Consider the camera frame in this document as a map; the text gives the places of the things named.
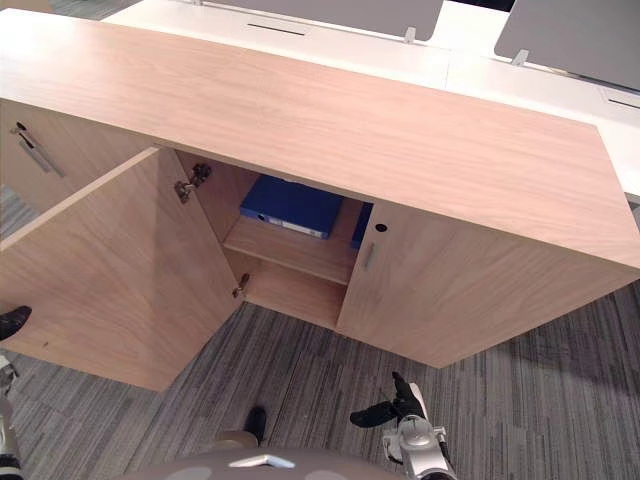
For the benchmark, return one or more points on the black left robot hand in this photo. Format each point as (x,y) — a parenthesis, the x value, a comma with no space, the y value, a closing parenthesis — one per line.
(12,322)

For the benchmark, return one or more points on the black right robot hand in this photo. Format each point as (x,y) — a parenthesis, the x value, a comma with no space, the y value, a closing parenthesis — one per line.
(400,407)

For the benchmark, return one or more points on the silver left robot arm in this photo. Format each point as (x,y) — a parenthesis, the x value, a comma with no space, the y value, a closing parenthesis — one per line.
(6,430)

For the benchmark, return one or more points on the open wooden cabinet door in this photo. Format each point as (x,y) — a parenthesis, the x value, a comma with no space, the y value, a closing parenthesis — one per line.
(110,270)

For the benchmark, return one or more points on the round black cabinet lock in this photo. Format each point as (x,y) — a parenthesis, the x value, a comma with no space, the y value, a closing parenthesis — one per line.
(381,228)

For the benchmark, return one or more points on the plain blue folder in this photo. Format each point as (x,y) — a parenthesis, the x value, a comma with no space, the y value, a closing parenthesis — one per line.
(361,227)

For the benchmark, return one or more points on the wooden cabinet shelf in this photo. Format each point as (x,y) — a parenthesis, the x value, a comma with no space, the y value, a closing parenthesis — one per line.
(295,252)

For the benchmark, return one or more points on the cabinet lock with key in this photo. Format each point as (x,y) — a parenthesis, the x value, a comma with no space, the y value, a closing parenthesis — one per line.
(19,128)

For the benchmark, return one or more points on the small metal door hinge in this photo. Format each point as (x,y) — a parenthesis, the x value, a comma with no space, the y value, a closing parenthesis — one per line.
(242,286)

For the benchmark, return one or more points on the blue folder with white label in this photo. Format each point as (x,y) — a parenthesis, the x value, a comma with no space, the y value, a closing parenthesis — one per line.
(295,205)

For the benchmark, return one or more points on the large metal door hinge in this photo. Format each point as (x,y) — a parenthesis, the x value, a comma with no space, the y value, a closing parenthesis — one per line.
(192,182)

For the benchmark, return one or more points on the light wood office cabinet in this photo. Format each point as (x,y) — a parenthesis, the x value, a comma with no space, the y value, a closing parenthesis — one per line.
(350,115)

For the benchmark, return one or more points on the gray desk partition panel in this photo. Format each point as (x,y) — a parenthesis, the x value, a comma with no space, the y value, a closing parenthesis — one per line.
(575,35)

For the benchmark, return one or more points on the silver partition bracket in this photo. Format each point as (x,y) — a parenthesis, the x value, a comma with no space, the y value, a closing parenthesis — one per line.
(520,58)
(410,36)

